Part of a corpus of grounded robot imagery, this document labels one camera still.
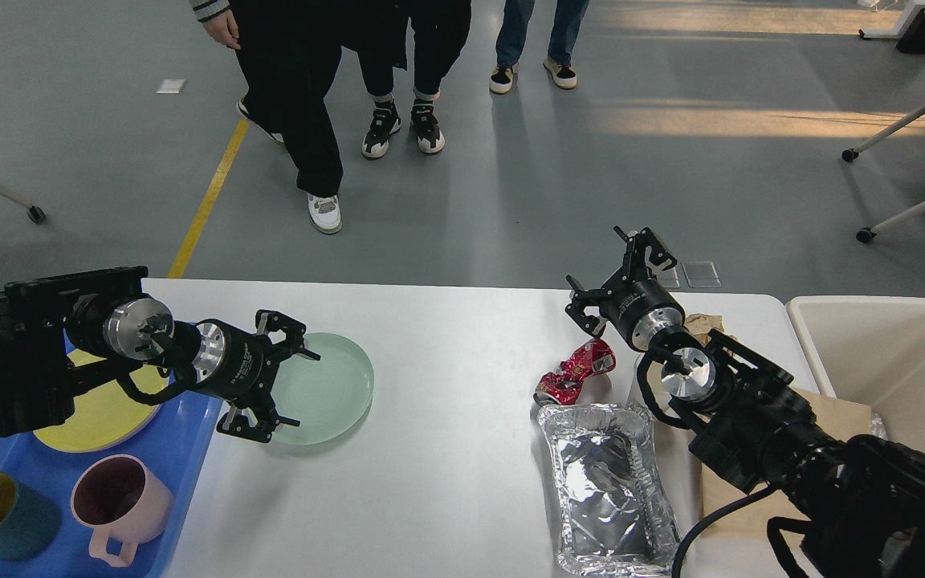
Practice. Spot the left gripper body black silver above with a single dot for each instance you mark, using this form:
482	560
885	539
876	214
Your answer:
233	365

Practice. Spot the person in grey sweater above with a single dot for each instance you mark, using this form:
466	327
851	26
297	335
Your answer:
289	54

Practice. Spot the person in black coat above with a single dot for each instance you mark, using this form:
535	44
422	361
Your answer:
425	36

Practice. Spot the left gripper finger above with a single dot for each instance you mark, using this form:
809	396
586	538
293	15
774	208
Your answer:
294	343
253	417

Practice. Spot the crumpled brown paper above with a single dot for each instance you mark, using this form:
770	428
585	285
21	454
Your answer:
700	325

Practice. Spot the pink mug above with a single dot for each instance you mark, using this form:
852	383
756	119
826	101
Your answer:
124	503

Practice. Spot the beige plastic bin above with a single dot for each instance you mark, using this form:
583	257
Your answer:
869	350

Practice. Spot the yellow plate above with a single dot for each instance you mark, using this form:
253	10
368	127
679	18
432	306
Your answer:
103	418

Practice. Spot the teal yellow cup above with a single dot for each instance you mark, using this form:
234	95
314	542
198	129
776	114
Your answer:
29	521

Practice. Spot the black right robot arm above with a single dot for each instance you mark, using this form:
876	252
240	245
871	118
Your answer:
862	502

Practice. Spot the aluminium foil tray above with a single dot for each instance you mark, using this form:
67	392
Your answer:
615	518

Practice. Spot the green plate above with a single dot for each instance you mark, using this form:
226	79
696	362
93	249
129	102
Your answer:
327	396

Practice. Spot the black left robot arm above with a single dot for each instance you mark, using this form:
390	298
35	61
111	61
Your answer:
62	337

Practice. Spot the blue plastic tray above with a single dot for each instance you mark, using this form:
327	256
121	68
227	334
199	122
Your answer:
172	445

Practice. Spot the crushed red can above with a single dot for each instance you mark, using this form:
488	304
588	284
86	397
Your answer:
562	385

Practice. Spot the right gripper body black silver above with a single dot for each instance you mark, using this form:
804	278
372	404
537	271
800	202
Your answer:
639	310

